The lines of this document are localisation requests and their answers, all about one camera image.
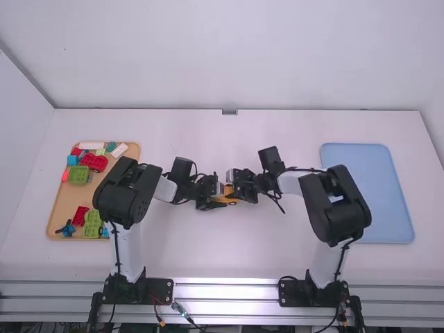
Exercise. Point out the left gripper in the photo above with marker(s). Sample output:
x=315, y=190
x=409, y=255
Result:
x=206, y=189

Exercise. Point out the teal toy brick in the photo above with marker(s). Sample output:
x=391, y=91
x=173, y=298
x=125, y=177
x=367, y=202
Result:
x=111, y=146

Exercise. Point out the small red toy brick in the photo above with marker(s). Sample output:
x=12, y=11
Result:
x=77, y=152

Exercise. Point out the blue mat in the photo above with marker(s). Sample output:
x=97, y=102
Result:
x=367, y=187

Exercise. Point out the pink toy brick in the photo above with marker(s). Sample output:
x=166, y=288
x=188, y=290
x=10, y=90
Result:
x=65, y=176

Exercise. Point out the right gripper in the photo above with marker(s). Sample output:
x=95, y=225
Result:
x=246, y=184

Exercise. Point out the tan tray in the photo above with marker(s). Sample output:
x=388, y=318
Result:
x=69, y=197

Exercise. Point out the red wheeled toy brick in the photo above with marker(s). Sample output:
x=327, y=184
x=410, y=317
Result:
x=94, y=162

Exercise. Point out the yellow toy car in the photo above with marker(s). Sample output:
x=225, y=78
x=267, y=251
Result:
x=228, y=196

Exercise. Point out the long white toy brick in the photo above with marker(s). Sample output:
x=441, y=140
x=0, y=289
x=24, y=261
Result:
x=91, y=145

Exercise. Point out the square green toy brick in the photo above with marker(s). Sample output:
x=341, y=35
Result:
x=79, y=175

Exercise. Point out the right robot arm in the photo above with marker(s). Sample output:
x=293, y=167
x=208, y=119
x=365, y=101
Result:
x=333, y=204

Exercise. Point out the cyan toy brick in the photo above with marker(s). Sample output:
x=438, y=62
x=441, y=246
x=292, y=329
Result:
x=72, y=160

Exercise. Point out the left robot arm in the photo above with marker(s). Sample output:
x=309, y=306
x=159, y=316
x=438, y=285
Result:
x=121, y=194

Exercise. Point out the small pale green toy brick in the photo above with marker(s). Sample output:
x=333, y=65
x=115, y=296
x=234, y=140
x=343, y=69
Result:
x=101, y=152

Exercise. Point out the silver rails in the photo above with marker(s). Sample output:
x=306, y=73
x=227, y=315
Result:
x=225, y=305

